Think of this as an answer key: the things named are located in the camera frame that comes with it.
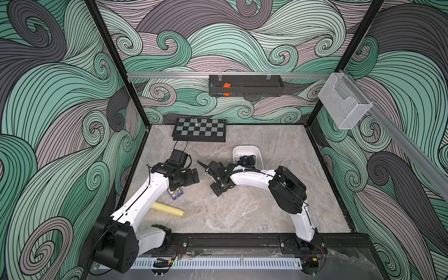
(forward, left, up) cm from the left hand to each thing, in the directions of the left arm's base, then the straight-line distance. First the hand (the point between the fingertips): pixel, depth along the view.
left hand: (190, 179), depth 82 cm
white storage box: (+24, -29, -9) cm, 39 cm away
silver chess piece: (+44, +2, -4) cm, 45 cm away
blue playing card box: (-3, +9, -10) cm, 14 cm away
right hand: (+2, -15, -12) cm, 19 cm away
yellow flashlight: (-10, +12, -11) cm, 19 cm away
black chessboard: (+40, -6, -8) cm, 41 cm away
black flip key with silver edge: (+16, -33, -8) cm, 38 cm away
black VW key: (+17, -28, -9) cm, 34 cm away
